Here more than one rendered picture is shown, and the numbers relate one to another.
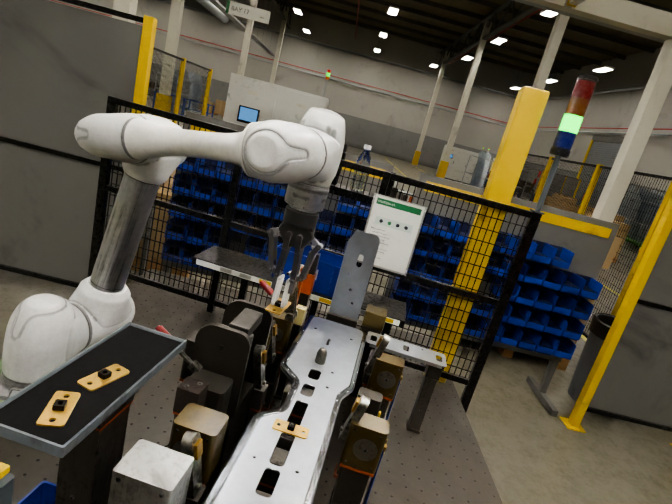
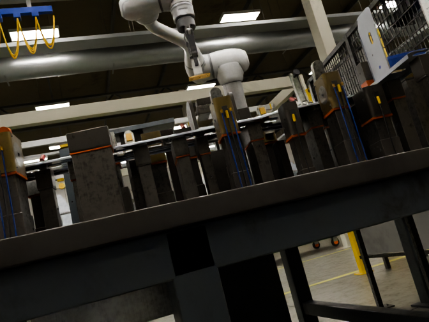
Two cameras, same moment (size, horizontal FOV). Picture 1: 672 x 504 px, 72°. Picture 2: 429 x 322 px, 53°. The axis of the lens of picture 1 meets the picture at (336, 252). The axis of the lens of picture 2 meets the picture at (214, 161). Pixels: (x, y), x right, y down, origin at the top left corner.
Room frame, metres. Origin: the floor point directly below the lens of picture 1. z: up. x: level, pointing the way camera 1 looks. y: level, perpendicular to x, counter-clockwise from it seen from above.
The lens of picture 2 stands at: (0.54, -1.42, 0.62)
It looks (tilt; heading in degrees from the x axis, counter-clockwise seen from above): 11 degrees up; 74
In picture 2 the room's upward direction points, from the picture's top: 14 degrees counter-clockwise
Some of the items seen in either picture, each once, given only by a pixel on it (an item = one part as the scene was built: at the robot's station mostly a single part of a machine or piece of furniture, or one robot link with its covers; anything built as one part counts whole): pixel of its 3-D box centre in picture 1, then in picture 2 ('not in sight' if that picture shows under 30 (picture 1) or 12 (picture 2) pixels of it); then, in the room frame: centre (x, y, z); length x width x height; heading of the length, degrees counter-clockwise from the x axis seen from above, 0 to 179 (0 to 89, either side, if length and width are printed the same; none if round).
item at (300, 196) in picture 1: (306, 195); (182, 14); (0.99, 0.09, 1.52); 0.09 x 0.09 x 0.06
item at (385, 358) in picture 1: (379, 407); (343, 127); (1.30, -0.26, 0.87); 0.12 x 0.07 x 0.35; 84
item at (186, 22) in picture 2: (298, 227); (187, 30); (0.99, 0.10, 1.45); 0.08 x 0.07 x 0.09; 80
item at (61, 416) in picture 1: (59, 405); not in sight; (0.61, 0.36, 1.17); 0.08 x 0.04 x 0.01; 15
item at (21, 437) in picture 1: (103, 375); (131, 133); (0.72, 0.35, 1.16); 0.37 x 0.14 x 0.02; 174
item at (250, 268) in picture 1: (302, 283); not in sight; (1.83, 0.10, 1.01); 0.90 x 0.22 x 0.03; 84
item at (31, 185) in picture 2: not in sight; (45, 213); (0.34, 0.23, 0.88); 0.12 x 0.07 x 0.36; 84
